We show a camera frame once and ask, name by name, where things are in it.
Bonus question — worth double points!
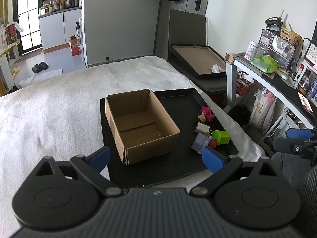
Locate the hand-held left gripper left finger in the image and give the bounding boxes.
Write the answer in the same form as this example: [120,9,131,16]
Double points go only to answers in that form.
[32,146,125,199]

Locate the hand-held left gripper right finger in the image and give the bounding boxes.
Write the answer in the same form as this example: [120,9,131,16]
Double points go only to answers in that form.
[190,147,282,199]

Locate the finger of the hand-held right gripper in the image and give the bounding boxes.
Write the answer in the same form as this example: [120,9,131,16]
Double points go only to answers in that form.
[286,128,317,141]
[272,137,306,155]

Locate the green plastic cube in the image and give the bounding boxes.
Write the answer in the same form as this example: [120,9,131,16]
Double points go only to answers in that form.
[212,130,231,146]

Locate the large black tray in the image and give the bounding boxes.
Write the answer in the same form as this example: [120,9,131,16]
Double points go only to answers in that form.
[100,88,240,188]

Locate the white wall charger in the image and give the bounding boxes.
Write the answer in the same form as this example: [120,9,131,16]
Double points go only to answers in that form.
[195,122,211,134]

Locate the grey-blue block toy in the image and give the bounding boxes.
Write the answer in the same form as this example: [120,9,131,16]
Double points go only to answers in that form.
[192,133,211,153]

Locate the dark tablet with picture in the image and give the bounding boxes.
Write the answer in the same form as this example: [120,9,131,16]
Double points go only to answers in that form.
[297,91,317,119]

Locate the person's grey trousers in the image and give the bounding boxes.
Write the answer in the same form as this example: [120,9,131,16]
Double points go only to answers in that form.
[271,151,317,238]

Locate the white plastic shopping bag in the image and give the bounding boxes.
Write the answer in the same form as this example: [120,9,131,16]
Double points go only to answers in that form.
[249,89,277,132]

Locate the pink dinosaur figurine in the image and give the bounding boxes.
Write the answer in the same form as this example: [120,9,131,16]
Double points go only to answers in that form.
[201,106,216,122]

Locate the black waste bin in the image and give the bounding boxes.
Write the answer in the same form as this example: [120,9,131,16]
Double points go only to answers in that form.
[226,104,252,127]

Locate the white desk with black top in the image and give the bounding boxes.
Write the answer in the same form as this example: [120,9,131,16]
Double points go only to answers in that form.
[224,53,317,135]

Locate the framed photo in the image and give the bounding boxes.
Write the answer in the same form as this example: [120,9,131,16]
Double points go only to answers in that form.
[296,63,317,97]

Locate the red plastic basket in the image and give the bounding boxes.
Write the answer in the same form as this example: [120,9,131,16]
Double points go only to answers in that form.
[235,71,257,97]

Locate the green plastic bag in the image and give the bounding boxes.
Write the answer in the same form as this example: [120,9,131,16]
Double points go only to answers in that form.
[250,55,281,74]

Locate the clear drawer organizer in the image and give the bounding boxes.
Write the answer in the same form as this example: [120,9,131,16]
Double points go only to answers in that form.
[259,28,297,63]

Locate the white plastic jar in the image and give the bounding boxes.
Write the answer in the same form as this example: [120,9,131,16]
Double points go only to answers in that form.
[244,40,260,60]

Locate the woven basket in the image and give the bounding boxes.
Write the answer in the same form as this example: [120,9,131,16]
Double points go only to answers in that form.
[280,27,303,46]

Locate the white floor mat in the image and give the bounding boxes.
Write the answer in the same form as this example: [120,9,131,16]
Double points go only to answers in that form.
[19,69,64,89]

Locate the black slippers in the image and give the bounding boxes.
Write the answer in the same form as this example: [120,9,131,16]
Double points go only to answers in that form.
[32,61,48,74]

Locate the black item on organizer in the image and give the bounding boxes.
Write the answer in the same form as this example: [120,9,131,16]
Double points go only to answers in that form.
[265,16,283,32]

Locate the orange cardboard box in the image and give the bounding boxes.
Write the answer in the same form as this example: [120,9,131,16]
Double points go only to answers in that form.
[69,35,81,56]

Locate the white kitchen cabinet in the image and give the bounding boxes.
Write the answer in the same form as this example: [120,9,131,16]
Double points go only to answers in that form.
[38,7,82,54]

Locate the grey chair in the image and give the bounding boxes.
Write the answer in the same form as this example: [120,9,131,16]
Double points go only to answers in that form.
[168,9,228,100]

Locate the yellow wooden table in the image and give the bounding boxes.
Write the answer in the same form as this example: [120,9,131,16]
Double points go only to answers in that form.
[0,41,21,56]

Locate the red box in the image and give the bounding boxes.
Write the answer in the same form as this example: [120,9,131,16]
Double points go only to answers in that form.
[6,23,18,45]

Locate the black-framed window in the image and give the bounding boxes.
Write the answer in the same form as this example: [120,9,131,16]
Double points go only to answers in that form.
[12,0,43,55]

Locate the black frame with brown board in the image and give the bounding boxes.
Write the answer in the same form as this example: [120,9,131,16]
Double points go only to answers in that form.
[170,44,227,80]

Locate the grey door lock handle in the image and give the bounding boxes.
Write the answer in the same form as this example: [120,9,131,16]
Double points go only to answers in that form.
[189,0,204,11]

